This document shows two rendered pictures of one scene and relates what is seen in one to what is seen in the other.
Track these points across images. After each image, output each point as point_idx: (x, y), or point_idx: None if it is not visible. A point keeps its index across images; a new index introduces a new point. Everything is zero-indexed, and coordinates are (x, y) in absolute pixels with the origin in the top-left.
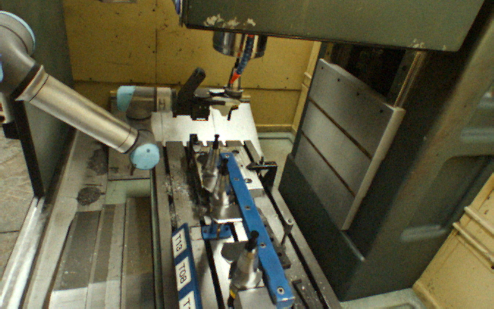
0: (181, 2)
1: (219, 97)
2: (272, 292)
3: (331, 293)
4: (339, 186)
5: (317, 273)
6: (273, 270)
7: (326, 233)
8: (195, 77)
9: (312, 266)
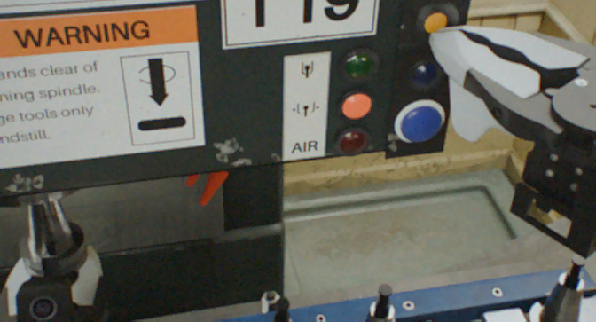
0: (443, 109)
1: (74, 288)
2: (584, 291)
3: (370, 287)
4: (166, 187)
5: (330, 299)
6: (545, 283)
7: (181, 277)
8: (70, 307)
9: (316, 304)
